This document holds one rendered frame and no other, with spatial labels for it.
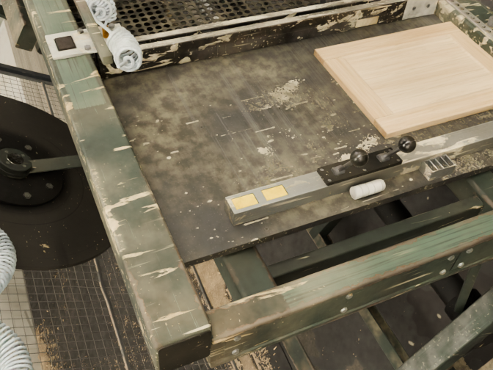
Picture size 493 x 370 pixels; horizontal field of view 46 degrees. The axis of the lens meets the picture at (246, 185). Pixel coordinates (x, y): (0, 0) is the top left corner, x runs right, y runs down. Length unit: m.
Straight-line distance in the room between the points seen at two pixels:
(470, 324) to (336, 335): 1.42
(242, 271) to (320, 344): 2.15
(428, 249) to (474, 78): 0.68
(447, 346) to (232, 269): 0.95
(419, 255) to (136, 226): 0.55
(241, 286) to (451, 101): 0.79
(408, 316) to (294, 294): 1.92
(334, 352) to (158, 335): 2.35
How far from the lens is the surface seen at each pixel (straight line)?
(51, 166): 1.97
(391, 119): 1.52
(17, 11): 2.36
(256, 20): 1.70
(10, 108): 2.24
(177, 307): 0.99
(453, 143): 1.48
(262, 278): 1.19
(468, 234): 1.28
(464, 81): 1.74
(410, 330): 2.97
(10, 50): 6.56
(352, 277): 1.13
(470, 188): 1.52
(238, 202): 1.21
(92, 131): 1.28
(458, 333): 1.94
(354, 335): 3.17
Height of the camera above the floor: 2.49
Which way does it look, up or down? 41 degrees down
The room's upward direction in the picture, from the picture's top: 81 degrees counter-clockwise
